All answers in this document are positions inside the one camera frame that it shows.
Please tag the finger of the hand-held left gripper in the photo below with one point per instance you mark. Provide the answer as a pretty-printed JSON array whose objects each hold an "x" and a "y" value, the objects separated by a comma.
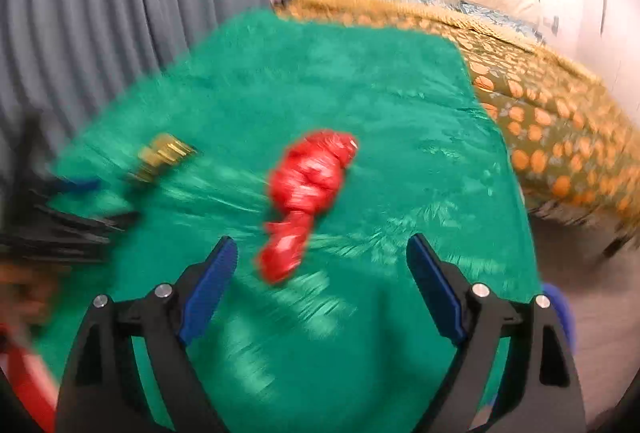
[
  {"x": 75, "y": 185},
  {"x": 95, "y": 220}
]

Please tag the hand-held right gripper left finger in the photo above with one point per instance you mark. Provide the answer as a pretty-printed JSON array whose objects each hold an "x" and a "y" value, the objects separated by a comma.
[{"x": 207, "y": 293}]

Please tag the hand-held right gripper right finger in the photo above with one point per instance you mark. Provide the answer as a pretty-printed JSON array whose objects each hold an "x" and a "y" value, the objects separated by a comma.
[{"x": 435, "y": 293}]

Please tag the gold foil wrapper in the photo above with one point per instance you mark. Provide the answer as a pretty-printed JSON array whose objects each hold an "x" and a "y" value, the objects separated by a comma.
[{"x": 160, "y": 158}]

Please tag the blue mesh wastebasket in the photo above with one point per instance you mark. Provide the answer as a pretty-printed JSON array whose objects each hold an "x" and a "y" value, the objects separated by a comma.
[{"x": 560, "y": 318}]

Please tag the red plastic bag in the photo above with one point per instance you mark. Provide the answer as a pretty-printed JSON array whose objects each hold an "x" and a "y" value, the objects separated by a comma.
[{"x": 305, "y": 183}]

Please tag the person's red fleece clothing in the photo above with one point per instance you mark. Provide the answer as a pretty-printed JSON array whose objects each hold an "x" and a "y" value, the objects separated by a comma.
[{"x": 25, "y": 378}]

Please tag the grey-blue curtain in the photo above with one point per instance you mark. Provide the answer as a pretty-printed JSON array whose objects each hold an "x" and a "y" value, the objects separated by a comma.
[{"x": 125, "y": 13}]

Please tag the green patterned tablecloth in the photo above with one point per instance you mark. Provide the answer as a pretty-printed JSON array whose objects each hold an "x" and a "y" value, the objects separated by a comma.
[{"x": 350, "y": 113}]

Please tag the pumpkin print quilt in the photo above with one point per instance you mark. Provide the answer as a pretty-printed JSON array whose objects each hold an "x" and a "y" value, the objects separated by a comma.
[{"x": 550, "y": 123}]

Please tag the teal patterned pillow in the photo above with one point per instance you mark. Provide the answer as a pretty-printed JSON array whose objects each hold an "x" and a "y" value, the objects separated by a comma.
[{"x": 475, "y": 13}]

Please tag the bed frame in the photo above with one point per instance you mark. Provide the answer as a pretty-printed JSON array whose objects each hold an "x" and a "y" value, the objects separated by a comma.
[{"x": 616, "y": 245}]

